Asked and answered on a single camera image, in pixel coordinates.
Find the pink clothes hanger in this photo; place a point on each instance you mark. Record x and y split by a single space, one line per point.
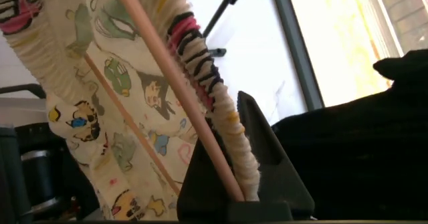
174 77

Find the black garment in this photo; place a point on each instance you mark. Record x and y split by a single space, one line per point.
361 157

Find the cream printed garment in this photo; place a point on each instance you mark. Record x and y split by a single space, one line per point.
117 83

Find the black clothes rack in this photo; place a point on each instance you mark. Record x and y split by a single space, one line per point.
220 13

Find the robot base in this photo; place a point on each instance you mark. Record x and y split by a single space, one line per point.
36 170

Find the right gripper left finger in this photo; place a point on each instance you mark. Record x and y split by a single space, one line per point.
197 190

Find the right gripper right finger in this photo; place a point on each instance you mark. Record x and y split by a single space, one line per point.
281 184

